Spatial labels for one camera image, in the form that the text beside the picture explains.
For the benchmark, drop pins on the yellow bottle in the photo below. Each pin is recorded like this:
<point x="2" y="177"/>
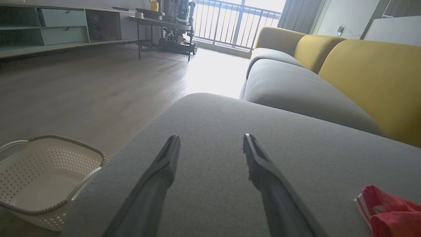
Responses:
<point x="154" y="5"/>

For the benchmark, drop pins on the red shirt striped white trim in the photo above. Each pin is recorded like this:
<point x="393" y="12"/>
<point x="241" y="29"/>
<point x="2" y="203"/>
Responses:
<point x="391" y="214"/>

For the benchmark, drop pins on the yellow sofa back cushion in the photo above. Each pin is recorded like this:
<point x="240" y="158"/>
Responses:
<point x="381" y="85"/>
<point x="278" y="38"/>
<point x="315" y="51"/>

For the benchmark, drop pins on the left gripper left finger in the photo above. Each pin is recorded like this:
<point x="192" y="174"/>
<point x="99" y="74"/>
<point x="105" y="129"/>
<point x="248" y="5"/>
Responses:
<point x="148" y="197"/>

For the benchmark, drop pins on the grey and yellow sofa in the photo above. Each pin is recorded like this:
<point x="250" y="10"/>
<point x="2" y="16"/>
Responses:
<point x="230" y="197"/>

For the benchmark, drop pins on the grey sofa seat cushion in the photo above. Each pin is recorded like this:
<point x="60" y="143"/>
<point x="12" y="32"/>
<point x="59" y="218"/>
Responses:
<point x="296" y="95"/>
<point x="271" y="56"/>

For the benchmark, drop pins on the parked black white robot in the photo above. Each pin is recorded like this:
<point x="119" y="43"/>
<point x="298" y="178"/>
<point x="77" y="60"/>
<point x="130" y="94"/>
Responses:
<point x="179" y="23"/>

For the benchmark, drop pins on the dark balcony railing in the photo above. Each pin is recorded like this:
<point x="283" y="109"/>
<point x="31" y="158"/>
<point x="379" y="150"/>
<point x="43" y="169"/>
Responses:
<point x="236" y="23"/>

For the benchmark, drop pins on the grey curtain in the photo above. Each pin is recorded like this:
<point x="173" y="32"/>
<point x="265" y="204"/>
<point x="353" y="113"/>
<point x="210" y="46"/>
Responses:
<point x="299" y="14"/>

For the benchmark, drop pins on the dark tray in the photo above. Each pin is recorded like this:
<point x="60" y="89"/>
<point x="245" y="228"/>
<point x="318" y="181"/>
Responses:
<point x="153" y="13"/>

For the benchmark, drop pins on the small white cup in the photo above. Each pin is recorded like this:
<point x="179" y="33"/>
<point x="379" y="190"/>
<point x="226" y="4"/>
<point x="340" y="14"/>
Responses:
<point x="139" y="15"/>

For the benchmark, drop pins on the pale green TV cabinet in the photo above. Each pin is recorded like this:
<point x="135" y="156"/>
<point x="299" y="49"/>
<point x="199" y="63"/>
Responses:
<point x="62" y="29"/>

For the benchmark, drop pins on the white wall charger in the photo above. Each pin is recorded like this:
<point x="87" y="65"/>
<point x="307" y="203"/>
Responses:
<point x="340" y="30"/>

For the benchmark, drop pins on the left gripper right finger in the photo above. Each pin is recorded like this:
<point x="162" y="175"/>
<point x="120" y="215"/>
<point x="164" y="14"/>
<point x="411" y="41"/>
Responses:
<point x="279" y="204"/>

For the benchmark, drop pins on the white perforated laundry basket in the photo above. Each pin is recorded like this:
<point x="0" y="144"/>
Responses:
<point x="42" y="177"/>

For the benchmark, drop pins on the white furniture panel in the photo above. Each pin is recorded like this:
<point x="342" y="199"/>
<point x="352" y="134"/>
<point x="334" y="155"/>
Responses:
<point x="394" y="31"/>

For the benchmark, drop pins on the dark metal side table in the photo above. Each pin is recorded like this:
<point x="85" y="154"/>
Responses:
<point x="161" y="26"/>

